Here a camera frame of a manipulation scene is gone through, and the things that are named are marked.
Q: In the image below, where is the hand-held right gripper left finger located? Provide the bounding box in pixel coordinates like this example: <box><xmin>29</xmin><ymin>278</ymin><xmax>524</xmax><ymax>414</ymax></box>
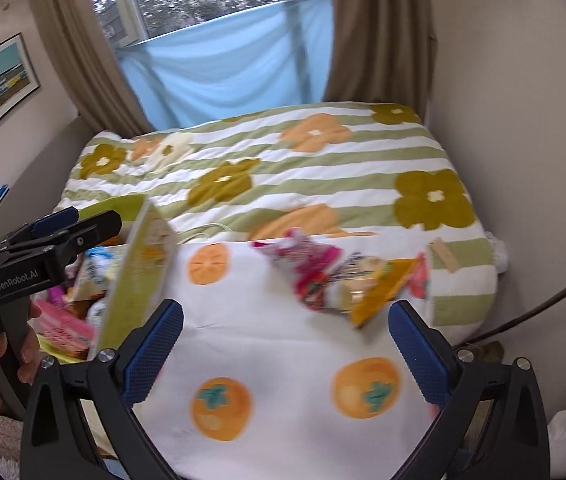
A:
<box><xmin>20</xmin><ymin>299</ymin><xmax>185</xmax><ymax>480</ymax></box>

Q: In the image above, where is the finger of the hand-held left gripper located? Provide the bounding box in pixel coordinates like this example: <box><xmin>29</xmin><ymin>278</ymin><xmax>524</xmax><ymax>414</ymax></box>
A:
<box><xmin>0</xmin><ymin>206</ymin><xmax>80</xmax><ymax>250</ymax></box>
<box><xmin>6</xmin><ymin>210</ymin><xmax>123</xmax><ymax>257</ymax></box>

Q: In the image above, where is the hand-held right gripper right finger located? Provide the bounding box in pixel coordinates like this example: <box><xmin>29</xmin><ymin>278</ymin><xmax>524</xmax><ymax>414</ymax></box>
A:
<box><xmin>388</xmin><ymin>300</ymin><xmax>551</xmax><ymax>480</ymax></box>

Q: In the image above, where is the green cardboard snack box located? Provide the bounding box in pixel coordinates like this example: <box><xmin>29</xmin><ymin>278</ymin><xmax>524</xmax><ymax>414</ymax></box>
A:
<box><xmin>33</xmin><ymin>195</ymin><xmax>176</xmax><ymax>366</ymax></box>

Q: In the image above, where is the light pink snack packet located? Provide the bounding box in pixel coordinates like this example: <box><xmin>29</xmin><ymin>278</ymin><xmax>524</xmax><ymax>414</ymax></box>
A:
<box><xmin>33</xmin><ymin>300</ymin><xmax>95</xmax><ymax>361</ymax></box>

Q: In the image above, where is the orange yellow snack packet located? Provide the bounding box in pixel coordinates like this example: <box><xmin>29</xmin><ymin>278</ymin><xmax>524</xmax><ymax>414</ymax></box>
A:
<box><xmin>350</xmin><ymin>255</ymin><xmax>428</xmax><ymax>328</ymax></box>

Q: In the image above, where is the grey headboard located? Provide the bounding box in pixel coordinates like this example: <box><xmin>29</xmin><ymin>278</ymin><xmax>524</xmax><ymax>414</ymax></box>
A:
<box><xmin>0</xmin><ymin>115</ymin><xmax>94</xmax><ymax>231</ymax></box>

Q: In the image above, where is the brown bundle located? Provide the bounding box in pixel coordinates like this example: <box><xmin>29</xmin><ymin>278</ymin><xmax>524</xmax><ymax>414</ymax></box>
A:
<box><xmin>463</xmin><ymin>341</ymin><xmax>506</xmax><ymax>363</ymax></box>

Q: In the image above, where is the brown paper tag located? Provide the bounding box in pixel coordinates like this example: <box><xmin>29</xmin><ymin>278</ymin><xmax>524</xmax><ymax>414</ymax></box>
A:
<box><xmin>428</xmin><ymin>240</ymin><xmax>456</xmax><ymax>271</ymax></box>

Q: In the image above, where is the white persimmon print cloth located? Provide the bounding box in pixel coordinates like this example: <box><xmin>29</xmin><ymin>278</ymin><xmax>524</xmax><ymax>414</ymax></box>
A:
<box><xmin>98</xmin><ymin>232</ymin><xmax>444</xmax><ymax>480</ymax></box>

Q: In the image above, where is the white crumpled cloth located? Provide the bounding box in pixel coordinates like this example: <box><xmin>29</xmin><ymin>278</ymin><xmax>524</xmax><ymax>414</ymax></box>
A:
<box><xmin>488</xmin><ymin>232</ymin><xmax>510</xmax><ymax>275</ymax></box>

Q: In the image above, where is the brown curtain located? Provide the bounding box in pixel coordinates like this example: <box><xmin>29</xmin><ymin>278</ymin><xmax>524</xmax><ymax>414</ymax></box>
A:
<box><xmin>46</xmin><ymin>0</ymin><xmax>156</xmax><ymax>136</ymax></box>
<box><xmin>323</xmin><ymin>0</ymin><xmax>436</xmax><ymax>111</ymax></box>

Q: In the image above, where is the light blue window cloth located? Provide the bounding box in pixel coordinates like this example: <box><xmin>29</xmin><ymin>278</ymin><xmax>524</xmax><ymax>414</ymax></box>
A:
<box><xmin>116</xmin><ymin>0</ymin><xmax>334</xmax><ymax>131</ymax></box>

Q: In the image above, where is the striped floral blanket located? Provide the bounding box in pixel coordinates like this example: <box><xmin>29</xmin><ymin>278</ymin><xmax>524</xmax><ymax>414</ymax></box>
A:
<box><xmin>53</xmin><ymin>101</ymin><xmax>498</xmax><ymax>328</ymax></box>

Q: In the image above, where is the black cable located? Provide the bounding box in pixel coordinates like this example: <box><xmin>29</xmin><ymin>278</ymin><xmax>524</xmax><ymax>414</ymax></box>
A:
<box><xmin>480</xmin><ymin>260</ymin><xmax>566</xmax><ymax>341</ymax></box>

